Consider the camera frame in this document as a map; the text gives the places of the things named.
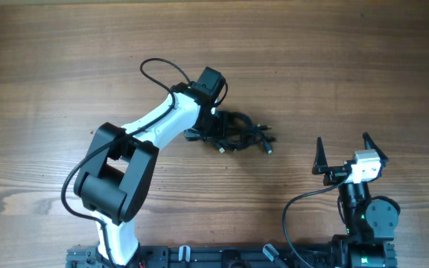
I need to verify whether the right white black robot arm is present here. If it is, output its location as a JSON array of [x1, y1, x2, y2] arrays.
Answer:
[[312, 132, 401, 268]]

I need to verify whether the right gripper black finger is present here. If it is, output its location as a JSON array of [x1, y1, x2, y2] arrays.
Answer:
[[312, 137, 328, 175], [363, 132, 389, 164]]

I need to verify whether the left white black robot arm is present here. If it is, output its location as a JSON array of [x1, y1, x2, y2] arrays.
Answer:
[[74, 67, 226, 267]]

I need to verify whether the thick black usb cable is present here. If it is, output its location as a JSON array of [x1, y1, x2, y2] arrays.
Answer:
[[184, 110, 276, 154]]

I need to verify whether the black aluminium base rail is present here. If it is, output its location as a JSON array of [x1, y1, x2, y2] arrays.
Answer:
[[65, 243, 398, 268]]

